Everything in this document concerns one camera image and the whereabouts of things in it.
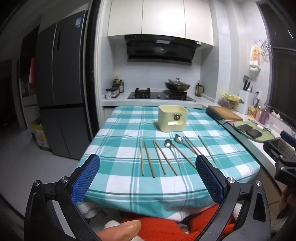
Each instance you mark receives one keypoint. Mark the red fleece clothing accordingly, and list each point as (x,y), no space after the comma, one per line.
(161,228)

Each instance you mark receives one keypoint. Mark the white wall cabinets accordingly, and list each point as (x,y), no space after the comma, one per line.
(161,18)

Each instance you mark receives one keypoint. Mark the yellow-capped sauce bottle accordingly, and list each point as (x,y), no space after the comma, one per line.
(115,84)

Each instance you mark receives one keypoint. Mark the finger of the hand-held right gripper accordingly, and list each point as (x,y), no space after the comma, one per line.
(288,136)

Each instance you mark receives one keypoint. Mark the hanging metal trivet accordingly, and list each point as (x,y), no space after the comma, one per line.
(266,49)

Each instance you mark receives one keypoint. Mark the steel spoon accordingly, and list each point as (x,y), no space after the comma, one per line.
(167,143)
(178,138)

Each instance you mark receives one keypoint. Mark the person's right hand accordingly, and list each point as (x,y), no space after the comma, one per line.
(288,204)

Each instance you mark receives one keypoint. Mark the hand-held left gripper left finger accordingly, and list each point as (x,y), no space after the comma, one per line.
(86,178)

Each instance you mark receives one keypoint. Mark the green mat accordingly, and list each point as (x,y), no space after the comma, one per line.
(268,136)

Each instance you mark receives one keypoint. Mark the yellow box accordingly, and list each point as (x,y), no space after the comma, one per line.
(252,112)

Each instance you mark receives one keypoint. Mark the black gas stove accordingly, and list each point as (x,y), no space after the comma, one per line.
(159,96)

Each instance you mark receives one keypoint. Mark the rack of spice jars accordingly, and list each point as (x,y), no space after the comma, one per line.
(113,92)

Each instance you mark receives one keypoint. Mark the wooden cutting board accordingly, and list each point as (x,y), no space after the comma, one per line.
(226,113)

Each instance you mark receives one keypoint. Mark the dark sauce bottle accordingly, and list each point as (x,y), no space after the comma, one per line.
(121,87)

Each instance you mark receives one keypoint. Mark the cardboard box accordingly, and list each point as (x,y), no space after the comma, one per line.
(39,136)

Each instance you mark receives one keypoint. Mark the black range hood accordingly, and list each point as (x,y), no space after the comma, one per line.
(159,49)

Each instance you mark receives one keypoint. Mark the red hanging item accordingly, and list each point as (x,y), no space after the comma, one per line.
(32,71)

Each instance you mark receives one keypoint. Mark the teal checkered tablecloth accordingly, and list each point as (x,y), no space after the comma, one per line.
(129,185)

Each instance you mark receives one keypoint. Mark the white knife block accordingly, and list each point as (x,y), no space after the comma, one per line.
(245,102)

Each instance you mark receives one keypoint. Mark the purple cup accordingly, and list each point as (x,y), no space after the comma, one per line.
(264,115)

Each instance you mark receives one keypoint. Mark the black flat device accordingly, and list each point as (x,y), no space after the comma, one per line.
(245,128)
(254,133)

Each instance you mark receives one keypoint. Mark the person's left hand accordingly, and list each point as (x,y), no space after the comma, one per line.
(120,230)

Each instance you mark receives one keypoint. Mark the hanging printed bag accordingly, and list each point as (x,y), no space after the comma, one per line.
(255,58)

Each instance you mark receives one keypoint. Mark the grey refrigerator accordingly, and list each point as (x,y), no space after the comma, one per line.
(60,88)

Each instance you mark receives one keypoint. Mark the dark wok with lid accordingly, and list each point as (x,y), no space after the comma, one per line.
(177,86)

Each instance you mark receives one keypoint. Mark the cream plastic utensil holder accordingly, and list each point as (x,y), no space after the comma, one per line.
(172,119)

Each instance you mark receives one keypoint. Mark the brown lidded jar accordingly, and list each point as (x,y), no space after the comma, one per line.
(198,90)

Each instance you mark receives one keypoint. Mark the bag of vegetables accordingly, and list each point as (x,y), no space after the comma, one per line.
(229,100)

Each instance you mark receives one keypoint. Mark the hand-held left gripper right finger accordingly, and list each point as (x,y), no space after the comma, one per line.
(208,178)

